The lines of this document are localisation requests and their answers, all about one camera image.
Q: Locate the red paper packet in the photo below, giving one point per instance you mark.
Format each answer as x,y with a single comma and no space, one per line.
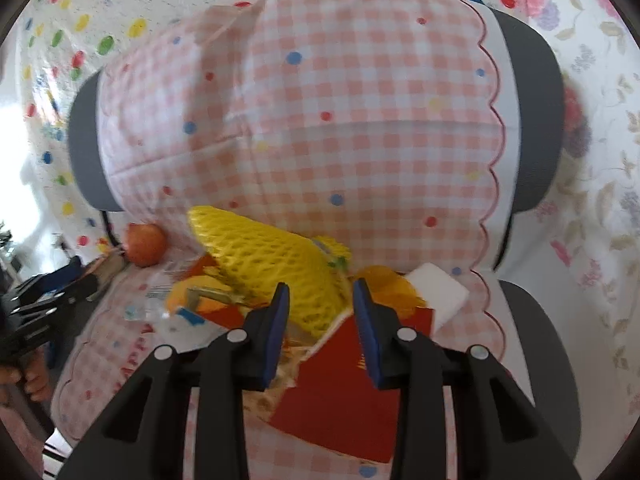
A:
340,400

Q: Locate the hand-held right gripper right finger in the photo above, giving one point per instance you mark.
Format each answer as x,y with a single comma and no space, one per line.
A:
365,332

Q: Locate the red round fruit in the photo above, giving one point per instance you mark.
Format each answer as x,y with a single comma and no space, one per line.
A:
145,244

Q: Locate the floral cloth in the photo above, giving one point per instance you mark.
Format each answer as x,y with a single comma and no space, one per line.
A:
600,210

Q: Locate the person's left hand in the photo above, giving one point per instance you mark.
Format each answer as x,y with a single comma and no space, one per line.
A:
32,382

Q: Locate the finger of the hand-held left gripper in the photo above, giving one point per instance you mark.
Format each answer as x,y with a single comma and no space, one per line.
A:
70,292

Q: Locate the polka dot cloth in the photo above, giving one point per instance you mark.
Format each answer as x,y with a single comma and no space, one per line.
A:
100,10

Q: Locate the grey office chair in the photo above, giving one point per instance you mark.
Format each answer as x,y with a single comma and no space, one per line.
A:
535,110

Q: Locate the yellow foam fruit net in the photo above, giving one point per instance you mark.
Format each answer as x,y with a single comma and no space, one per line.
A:
250,255

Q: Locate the pink checkered cloth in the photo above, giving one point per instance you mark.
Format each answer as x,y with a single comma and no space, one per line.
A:
350,110

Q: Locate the clear plastic wrapper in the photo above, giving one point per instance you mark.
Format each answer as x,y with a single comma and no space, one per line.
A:
150,305

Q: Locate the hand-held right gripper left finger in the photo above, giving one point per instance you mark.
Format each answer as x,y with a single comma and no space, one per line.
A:
277,332

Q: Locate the white foam block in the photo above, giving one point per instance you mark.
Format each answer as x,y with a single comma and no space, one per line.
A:
440,295

